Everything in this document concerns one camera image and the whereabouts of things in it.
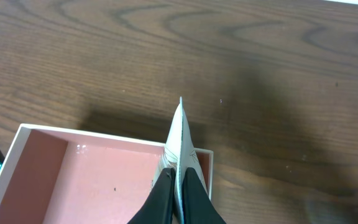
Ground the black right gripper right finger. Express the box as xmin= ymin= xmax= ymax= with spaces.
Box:
xmin=182 ymin=167 xmax=226 ymax=224

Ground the white lotion tube gold cap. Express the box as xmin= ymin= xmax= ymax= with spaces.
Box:
xmin=152 ymin=99 xmax=208 ymax=223

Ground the white box pink interior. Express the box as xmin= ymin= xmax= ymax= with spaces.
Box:
xmin=0 ymin=124 xmax=213 ymax=223

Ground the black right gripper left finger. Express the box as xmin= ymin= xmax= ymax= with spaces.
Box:
xmin=128 ymin=168 xmax=175 ymax=224

